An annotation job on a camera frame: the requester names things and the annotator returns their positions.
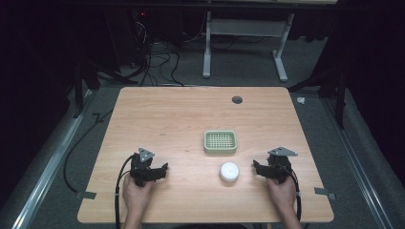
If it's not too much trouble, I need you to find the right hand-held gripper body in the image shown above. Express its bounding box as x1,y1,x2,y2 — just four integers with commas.
266,146,299,185

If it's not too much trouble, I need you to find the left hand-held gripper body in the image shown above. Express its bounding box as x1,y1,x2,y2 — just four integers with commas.
129,147,160,187

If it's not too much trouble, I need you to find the white round soap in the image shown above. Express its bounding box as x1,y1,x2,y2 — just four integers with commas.
219,161,241,183

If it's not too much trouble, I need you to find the green soap dish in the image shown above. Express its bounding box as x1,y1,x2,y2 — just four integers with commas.
202,130,239,156

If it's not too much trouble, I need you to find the person's right hand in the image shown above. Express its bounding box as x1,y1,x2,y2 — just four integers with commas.
265,175,298,210

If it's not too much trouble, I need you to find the person's left hand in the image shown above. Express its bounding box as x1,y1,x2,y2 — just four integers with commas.
121,173,155,212

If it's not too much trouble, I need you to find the grey tape strip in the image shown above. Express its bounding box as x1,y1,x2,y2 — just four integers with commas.
313,186,337,201
75,190,97,200

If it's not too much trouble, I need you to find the black metal stand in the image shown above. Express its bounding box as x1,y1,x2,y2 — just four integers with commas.
72,58,139,119
288,68,349,131

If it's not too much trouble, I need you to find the dark computer tower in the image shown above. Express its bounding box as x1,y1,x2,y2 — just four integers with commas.
104,9,153,69

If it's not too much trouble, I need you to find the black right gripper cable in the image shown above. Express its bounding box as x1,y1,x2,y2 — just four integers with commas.
284,166,304,223

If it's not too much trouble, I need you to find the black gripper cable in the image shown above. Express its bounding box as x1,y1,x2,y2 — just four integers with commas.
284,166,304,223
114,154,136,229

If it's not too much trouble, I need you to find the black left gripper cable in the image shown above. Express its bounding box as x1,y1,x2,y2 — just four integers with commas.
114,154,136,229

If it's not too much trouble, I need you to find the long black floor cable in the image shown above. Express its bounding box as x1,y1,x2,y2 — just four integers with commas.
62,108,115,195

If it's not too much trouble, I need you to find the silver floor rail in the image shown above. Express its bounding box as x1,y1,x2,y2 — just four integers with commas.
320,94,397,229
11,90,96,229

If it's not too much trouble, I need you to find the black floor cable bundle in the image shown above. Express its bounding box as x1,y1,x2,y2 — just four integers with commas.
129,18,186,88

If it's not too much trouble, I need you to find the white metal desk frame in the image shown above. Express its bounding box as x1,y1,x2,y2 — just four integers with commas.
202,10,296,83

